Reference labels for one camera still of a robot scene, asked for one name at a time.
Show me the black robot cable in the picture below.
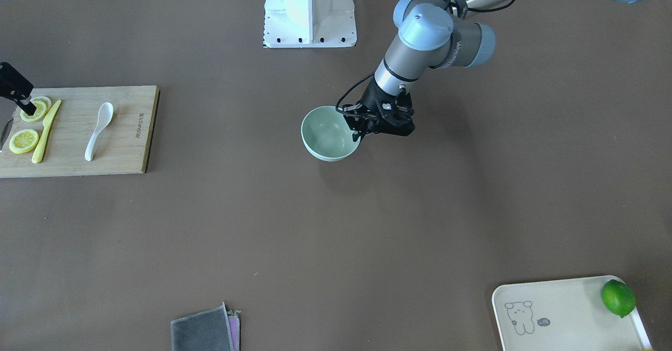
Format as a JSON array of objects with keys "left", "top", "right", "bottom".
[{"left": 335, "top": 0, "right": 518, "bottom": 111}]

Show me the white ceramic spoon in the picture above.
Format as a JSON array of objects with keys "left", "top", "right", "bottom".
[{"left": 84, "top": 102, "right": 114, "bottom": 162}]

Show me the bamboo cutting board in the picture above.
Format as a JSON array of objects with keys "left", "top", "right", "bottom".
[{"left": 1, "top": 86, "right": 160, "bottom": 177}]

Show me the green lime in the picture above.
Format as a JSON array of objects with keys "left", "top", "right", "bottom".
[{"left": 601, "top": 279, "right": 636, "bottom": 318}]

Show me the yellow plastic knife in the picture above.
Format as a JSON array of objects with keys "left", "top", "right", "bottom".
[{"left": 31, "top": 100, "right": 62, "bottom": 164}]

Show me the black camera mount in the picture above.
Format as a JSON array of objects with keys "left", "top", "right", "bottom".
[{"left": 1, "top": 62, "right": 36, "bottom": 115}]

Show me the lemon slice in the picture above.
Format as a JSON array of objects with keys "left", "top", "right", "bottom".
[
  {"left": 19, "top": 95, "right": 52, "bottom": 122},
  {"left": 8, "top": 129, "right": 40, "bottom": 155}
]

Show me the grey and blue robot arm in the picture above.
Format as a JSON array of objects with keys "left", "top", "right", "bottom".
[{"left": 335, "top": 0, "right": 643, "bottom": 142}]

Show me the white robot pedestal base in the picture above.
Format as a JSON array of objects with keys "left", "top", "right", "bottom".
[{"left": 262, "top": 0, "right": 358, "bottom": 48}]

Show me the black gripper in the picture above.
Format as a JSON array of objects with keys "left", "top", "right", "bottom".
[{"left": 342, "top": 78, "right": 415, "bottom": 143}]

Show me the grey folded cloth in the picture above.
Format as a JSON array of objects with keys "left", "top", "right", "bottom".
[{"left": 171, "top": 303, "right": 242, "bottom": 350}]

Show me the cream tray with bear drawing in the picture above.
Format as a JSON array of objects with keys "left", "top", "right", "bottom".
[{"left": 491, "top": 275, "right": 653, "bottom": 350}]

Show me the pale green bowl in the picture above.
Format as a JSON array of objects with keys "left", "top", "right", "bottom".
[{"left": 300, "top": 105, "right": 360, "bottom": 162}]

